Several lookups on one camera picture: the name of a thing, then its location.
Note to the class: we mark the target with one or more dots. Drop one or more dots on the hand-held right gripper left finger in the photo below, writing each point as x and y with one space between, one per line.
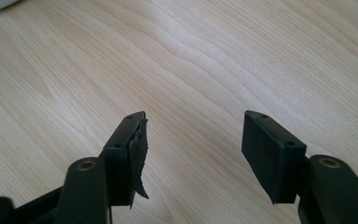
121 161

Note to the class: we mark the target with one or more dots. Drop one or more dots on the white object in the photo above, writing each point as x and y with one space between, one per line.
0 3

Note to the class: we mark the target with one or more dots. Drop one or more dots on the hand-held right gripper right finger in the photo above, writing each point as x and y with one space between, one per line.
270 158

